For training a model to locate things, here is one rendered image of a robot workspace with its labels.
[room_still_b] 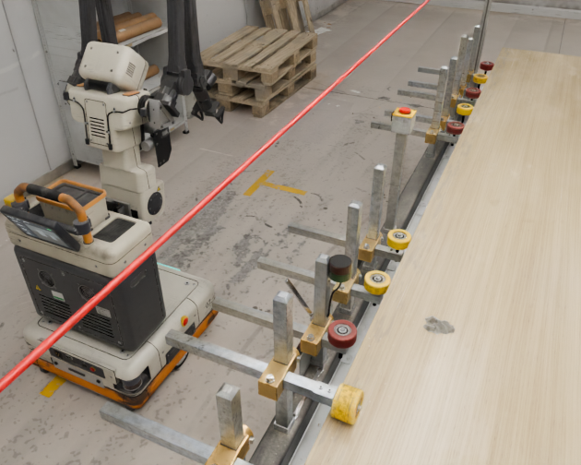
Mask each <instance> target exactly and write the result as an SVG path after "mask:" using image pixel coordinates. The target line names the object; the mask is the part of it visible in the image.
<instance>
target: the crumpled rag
mask: <svg viewBox="0 0 581 465"><path fill-rule="evenodd" d="M424 320H425V321H426V322H427V324H425V325H423V327H424V328H425V329H426V330H427V331H428V332H432V333H435V334H436V335H438V334H439V333H443V334H448V333H454V332H455V327H454V326H452V325H450V324H449V322H448V321H446V320H440V319H438V318H437V317H435V316H428V317H425V319H424Z"/></svg>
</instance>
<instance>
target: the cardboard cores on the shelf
mask: <svg viewBox="0 0 581 465"><path fill-rule="evenodd" d="M113 20H114V26H115V31H116V37H117V41H118V43H120V42H124V41H126V40H129V39H132V38H134V37H136V36H138V35H141V34H144V33H146V32H149V31H151V30H155V29H157V28H160V27H161V25H162V22H161V19H160V18H158V17H157V15H156V14H155V13H153V12H151V13H148V14H146V15H144V16H142V14H141V13H139V12H136V13H134V14H131V13H130V12H124V13H122V14H119V15H116V16H113ZM97 35H98V42H102V40H101V31H100V26H99V21H97ZM159 72H160V70H159V68H158V66H156V65H152V66H149V67H148V72H147V75H146V78H145V80H146V79H148V78H151V77H153V76H155V75H157V74H158V73H159Z"/></svg>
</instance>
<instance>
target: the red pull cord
mask: <svg viewBox="0 0 581 465"><path fill-rule="evenodd" d="M429 1H430V0H426V1H425V2H423V3H422V4H421V5H420V6H419V7H418V8H417V9H416V10H414V11H413V12H412V13H411V14H410V15H409V16H408V17H407V18H405V19H404V20H403V21H402V22H401V23H400V24H399V25H397V26H396V27H395V28H394V29H393V30H392V31H391V32H389V33H388V34H387V35H386V36H385V37H384V38H383V39H382V40H381V41H380V42H379V43H377V44H376V45H375V46H374V47H373V48H372V49H371V50H370V51H369V52H368V53H367V54H366V55H364V56H363V57H362V58H361V59H360V60H359V61H358V62H357V63H355V64H354V65H353V66H352V67H351V68H350V69H349V70H347V71H346V72H345V73H344V74H343V75H342V76H341V77H339V78H338V79H337V80H336V81H335V82H334V83H333V84H332V85H330V86H329V87H328V88H327V89H326V90H325V91H324V92H322V93H321V94H320V95H319V96H318V97H317V98H316V99H315V100H313V101H312V102H311V103H310V104H309V105H308V106H307V107H306V108H304V109H303V110H302V111H301V112H300V113H299V114H298V115H296V116H295V117H294V118H293V119H292V120H291V121H290V122H289V123H287V124H286V125H285V126H284V127H283V128H282V129H281V130H279V131H278V133H277V134H276V135H275V136H273V137H272V138H271V139H270V140H269V141H268V142H267V143H266V144H265V145H263V146H262V147H261V148H260V149H259V150H258V151H257V152H256V153H254V154H253V155H252V156H251V157H250V158H249V159H248V160H247V161H245V162H244V163H243V164H242V165H241V166H240V167H239V168H237V169H236V170H235V171H234V172H233V173H232V174H231V175H229V176H228V177H227V178H226V179H225V180H224V181H223V182H222V183H220V184H219V185H218V186H217V187H216V188H215V189H214V190H212V191H211V192H210V193H209V194H208V195H207V196H206V197H204V198H203V199H202V200H201V201H200V202H199V203H198V204H197V205H196V206H194V207H193V208H192V209H191V210H190V211H189V212H188V213H186V214H185V215H184V216H183V217H182V218H181V219H180V220H179V221H177V222H176V223H175V224H174V225H173V226H172V227H171V228H170V229H169V230H168V231H167V232H166V233H165V234H163V235H162V236H161V237H160V238H159V239H158V240H157V241H156V242H155V243H153V244H152V245H151V246H150V247H149V248H148V249H147V250H146V251H144V252H143V253H142V254H141V255H140V256H139V257H138V258H136V259H135V260H134V261H133V262H132V263H131V264H130V265H129V266H127V267H126V268H125V269H124V270H123V271H122V272H121V273H119V274H118V275H117V276H116V277H115V278H114V279H113V280H111V281H110V282H109V283H108V284H107V285H106V286H105V287H104V288H102V289H101V290H100V291H99V292H98V293H97V294H96V295H95V296H93V297H92V298H91V299H90V300H89V301H88V302H87V303H86V304H84V305H83V306H82V307H81V308H80V309H79V310H78V311H76V312H75V313H74V314H73V315H72V316H71V317H70V318H68V319H67V320H66V322H65V323H64V324H63V325H62V326H60V327H59V328H58V329H57V330H56V331H55V332H54V333H52V334H51V335H50V336H49V337H48V338H47V339H46V340H44V341H43V342H42V343H41V344H40V345H39V346H38V347H37V348H36V349H34V350H33V351H32V352H31V353H30V354H29V355H28V356H26V357H25V358H24V359H23V360H22V361H21V362H20V363H19V364H17V365H16V366H15V367H14V368H13V369H12V370H11V371H9V372H8V373H7V374H6V375H5V376H4V377H3V378H1V379H0V393H1V392H2V391H3V390H4V389H5V388H7V387H8V386H9V385H10V384H11V383H12V382H13V381H14V380H15V379H16V378H17V377H19V376H20V375H21V374H22V373H23V372H24V371H25V370H26V369H27V368H29V367H30V366H31V365H32V364H33V363H34V362H35V361H36V360H37V359H38V358H40V357H41V356H42V355H43V354H44V353H45V352H46V351H47V350H48V349H50V348H51V347H52V346H53V345H54V344H55V343H56V342H57V341H58V340H59V339H61V338H62V337H63V336H64V335H65V334H66V332H67V331H68V330H69V329H71V328H72V327H73V326H74V325H75V324H76V323H77V322H78V321H79V320H80V319H82V318H83V317H84V316H85V315H86V314H87V313H88V312H89V311H90V310H92V309H93V308H94V307H95V306H96V305H97V304H98V303H99V302H100V301H101V300H103V299H104V298H105V297H106V296H107V295H108V294H109V293H110V292H111V291H112V290H114V289H115V288H116V287H117V286H118V285H119V284H120V283H121V282H122V281H123V280H125V279H126V278H127V277H128V276H129V275H130V274H131V273H132V272H133V271H134V270H136V269H137V268H138V267H139V266H140V265H141V264H142V263H143V262H144V261H146V260H147V259H148V258H149V257H150V256H151V255H152V254H153V253H154V252H155V251H157V250H158V249H159V248H160V247H161V246H162V245H163V244H164V243H165V242H167V241H168V240H169V239H170V238H171V237H172V236H173V235H174V234H175V233H176V232H178V231H179V230H180V229H181V228H182V227H183V226H184V225H185V224H186V223H187V222H189V221H190V220H191V219H192V218H193V217H194V216H195V215H196V214H197V212H199V211H200V210H201V209H202V208H203V207H204V206H205V205H206V204H207V203H209V202H210V201H211V200H212V199H213V198H214V197H215V196H216V195H217V194H218V193H220V192H221V191H222V190H223V189H224V188H225V187H226V186H227V185H228V184H230V183H231V182H232V181H233V180H234V179H235V178H236V177H237V176H238V175H239V174H240V173H242V172H243V171H244V170H245V169H246V168H247V167H248V166H249V165H250V164H252V163H253V162H254V161H255V160H256V159H257V158H258V157H259V156H260V155H261V154H263V153H264V152H265V151H266V150H267V149H268V148H269V147H270V146H271V145H273V144H274V143H275V142H276V141H277V140H278V139H279V138H280V137H281V136H282V135H284V134H285V133H286V132H287V131H288V130H289V129H290V128H291V127H292V126H293V125H295V124H296V123H297V122H298V121H299V120H300V119H301V118H302V117H303V116H304V115H306V114H307V113H308V112H309V111H310V110H311V109H312V108H313V107H314V106H315V105H316V104H317V103H319V102H320V101H321V100H322V99H323V98H324V97H325V96H326V95H327V94H328V93H329V92H330V91H331V90H332V89H333V88H334V87H336V86H337V85H338V84H339V83H340V82H341V81H342V80H343V79H344V78H345V77H347V76H348V75H349V74H350V73H351V72H352V71H353V70H354V69H355V68H356V67H357V66H359V65H360V64H361V63H362V62H363V61H364V60H365V59H366V58H367V57H369V56H370V55H371V54H372V53H373V52H374V51H375V50H376V49H377V48H378V47H380V46H381V45H382V44H383V43H384V42H385V41H386V40H387V39H388V38H390V37H391V36H392V35H393V34H394V33H395V32H396V31H397V30H398V29H399V28H401V27H402V26H403V25H404V24H405V23H406V22H407V21H408V20H409V19H410V18H412V17H413V16H414V15H415V14H416V13H417V12H418V11H419V10H420V9H421V8H423V7H424V6H425V5H426V4H427V3H428V2H429Z"/></svg>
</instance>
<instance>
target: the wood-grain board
mask: <svg viewBox="0 0 581 465"><path fill-rule="evenodd" d="M428 316H435V317H437V318H438V319H440V320H446V321H448V322H449V324H450V325H452V326H454V327H455V332H454V333H448V334H443V333H439V334H438V335H436V334H435V333H432V332H428V331H427V330H426V329H425V328H424V327H423V325H425V324H427V322H426V321H425V320H424V319H425V317H428ZM343 384H346V385H349V386H352V387H354V388H358V389H361V390H363V392H364V397H363V402H362V408H361V411H360V414H359V416H358V419H357V421H356V423H355V424H349V423H345V422H342V421H341V420H338V419H336V418H333V417H331V414H330V413H331V409H330V411H329V413H328V415H327V417H326V420H325V422H324V424H323V426H322V428H321V430H320V432H319V434H318V437H317V438H316V440H315V442H314V445H313V447H312V449H311V451H310V454H309V456H308V458H307V460H306V461H305V463H304V465H581V56H573V55H565V54H551V53H543V52H535V51H528V50H520V49H512V48H504V47H503V48H502V50H501V52H500V54H499V56H498V58H497V60H496V62H495V64H494V66H493V68H492V71H491V74H490V75H489V77H488V79H487V81H486V83H485V85H484V87H483V89H482V91H481V94H480V96H479V98H478V100H477V102H476V104H475V106H474V108H473V110H472V113H471V115H470V117H469V119H468V121H467V123H466V125H465V127H464V129H463V132H462V134H461V136H460V138H459V140H458V142H457V144H456V146H455V149H454V151H453V153H452V155H451V157H450V159H449V161H448V163H447V165H446V166H445V170H444V172H443V174H442V176H441V178H440V180H439V182H438V184H437V186H436V188H435V190H434V192H433V195H432V197H431V199H430V201H429V203H428V205H427V208H426V210H425V211H424V213H423V215H422V217H421V220H420V222H419V224H418V227H417V229H416V231H415V233H414V234H413V236H412V238H411V240H410V242H409V246H408V248H407V250H406V252H405V254H404V256H403V257H402V259H401V261H400V264H399V266H398V268H397V271H396V273H395V275H394V277H393V279H392V280H391V283H390V285H389V287H388V289H387V291H386V293H385V296H384V298H383V300H382V302H381V304H380V306H379V308H378V310H377V312H376V314H375V316H374V318H373V322H372V324H371V326H370V327H369V329H368V331H367V333H366V335H365V337H364V339H363V342H362V345H361V347H360V348H359V350H358V352H357V354H356V356H355V359H354V361H353V363H352V365H351V367H350V370H349V371H348V373H347V375H346V378H345V380H344V382H343Z"/></svg>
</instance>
